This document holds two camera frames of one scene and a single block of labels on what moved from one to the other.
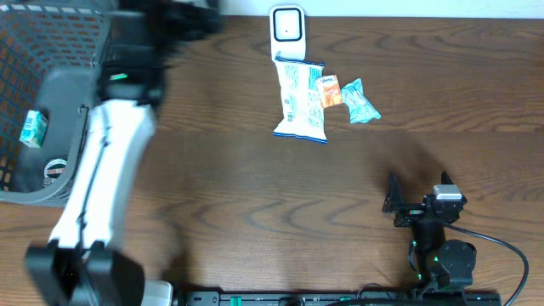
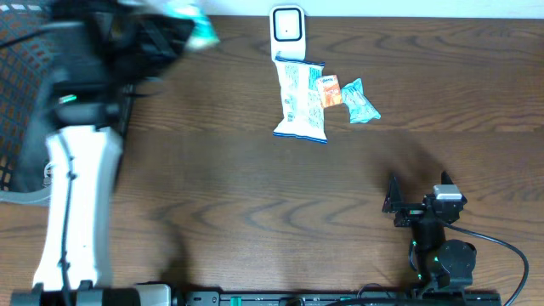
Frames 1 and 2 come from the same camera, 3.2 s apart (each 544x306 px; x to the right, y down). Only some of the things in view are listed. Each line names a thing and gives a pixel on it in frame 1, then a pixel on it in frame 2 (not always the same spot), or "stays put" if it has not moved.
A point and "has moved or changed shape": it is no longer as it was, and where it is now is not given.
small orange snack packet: [329, 90] stays put
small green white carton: [34, 128] has moved or changed shape
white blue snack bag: [302, 94] stays put
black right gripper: [393, 203] stays put
